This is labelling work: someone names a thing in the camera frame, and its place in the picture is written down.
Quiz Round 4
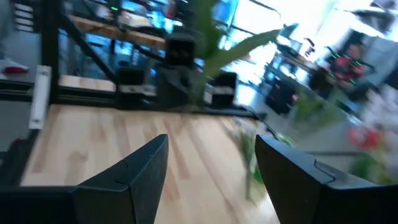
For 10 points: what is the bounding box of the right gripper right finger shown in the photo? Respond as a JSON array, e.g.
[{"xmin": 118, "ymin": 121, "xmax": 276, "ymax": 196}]
[{"xmin": 254, "ymin": 134, "xmax": 398, "ymax": 224}]

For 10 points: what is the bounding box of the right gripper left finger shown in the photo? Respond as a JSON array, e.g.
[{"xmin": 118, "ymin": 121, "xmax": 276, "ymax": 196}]
[{"xmin": 0, "ymin": 134, "xmax": 169, "ymax": 224}]

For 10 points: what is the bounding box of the black artificial tulip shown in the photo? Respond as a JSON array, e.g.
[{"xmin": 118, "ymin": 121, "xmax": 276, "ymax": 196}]
[{"xmin": 189, "ymin": 0, "xmax": 282, "ymax": 106}]

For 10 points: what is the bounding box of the wooden background table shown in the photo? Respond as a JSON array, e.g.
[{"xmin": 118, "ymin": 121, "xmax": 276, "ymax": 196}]
[{"xmin": 67, "ymin": 14, "xmax": 167, "ymax": 49}]

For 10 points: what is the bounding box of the white frame bracket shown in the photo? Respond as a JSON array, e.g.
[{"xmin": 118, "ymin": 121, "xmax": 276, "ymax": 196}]
[{"xmin": 28, "ymin": 64, "xmax": 53, "ymax": 131}]

